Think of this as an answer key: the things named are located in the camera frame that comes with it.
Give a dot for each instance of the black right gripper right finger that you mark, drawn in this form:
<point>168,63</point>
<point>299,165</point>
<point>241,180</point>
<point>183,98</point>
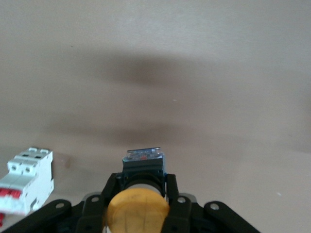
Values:
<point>181,208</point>

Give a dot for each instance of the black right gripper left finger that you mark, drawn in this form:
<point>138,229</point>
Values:
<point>93,208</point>

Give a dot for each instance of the yellow push button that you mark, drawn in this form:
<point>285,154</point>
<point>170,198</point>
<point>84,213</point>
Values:
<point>139,208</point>

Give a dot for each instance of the white red circuit breaker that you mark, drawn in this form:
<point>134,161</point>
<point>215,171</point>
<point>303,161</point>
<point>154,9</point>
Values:
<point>24,182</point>

